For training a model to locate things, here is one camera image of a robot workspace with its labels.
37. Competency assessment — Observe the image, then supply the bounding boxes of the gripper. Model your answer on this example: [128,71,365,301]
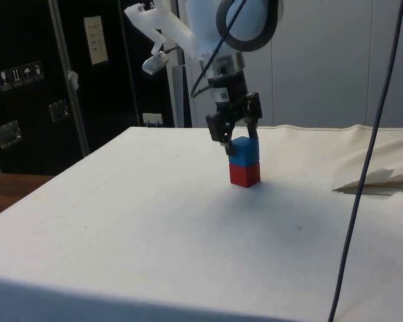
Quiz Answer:
[206,72,263,156]

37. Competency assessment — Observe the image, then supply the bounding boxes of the blue cube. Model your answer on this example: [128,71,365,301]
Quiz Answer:
[227,136,260,168]

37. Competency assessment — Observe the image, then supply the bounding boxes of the red cube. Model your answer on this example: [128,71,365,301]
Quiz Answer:
[229,162,261,186]

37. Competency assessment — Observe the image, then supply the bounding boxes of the pale lockers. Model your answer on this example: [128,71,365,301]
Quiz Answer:
[169,0,403,131]

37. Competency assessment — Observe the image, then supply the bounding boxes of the black cabinet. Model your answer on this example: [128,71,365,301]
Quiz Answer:
[0,0,193,176]

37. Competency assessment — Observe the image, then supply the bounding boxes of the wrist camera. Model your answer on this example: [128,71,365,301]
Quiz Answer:
[123,2,199,75]

